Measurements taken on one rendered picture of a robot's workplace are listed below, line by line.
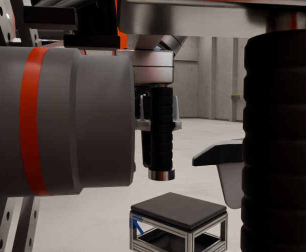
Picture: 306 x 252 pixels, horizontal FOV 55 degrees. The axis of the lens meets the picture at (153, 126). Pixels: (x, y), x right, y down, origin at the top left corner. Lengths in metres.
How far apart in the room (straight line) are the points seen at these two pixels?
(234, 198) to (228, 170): 0.03
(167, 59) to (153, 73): 0.03
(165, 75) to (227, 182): 0.24
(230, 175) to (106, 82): 0.13
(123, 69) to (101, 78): 0.02
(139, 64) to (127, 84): 0.21
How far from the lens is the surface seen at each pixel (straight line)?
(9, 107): 0.24
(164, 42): 0.62
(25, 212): 0.51
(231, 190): 0.26
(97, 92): 0.24
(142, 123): 0.47
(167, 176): 0.46
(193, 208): 1.58
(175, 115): 0.50
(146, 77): 0.44
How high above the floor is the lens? 0.86
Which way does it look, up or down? 4 degrees down
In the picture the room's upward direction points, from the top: straight up
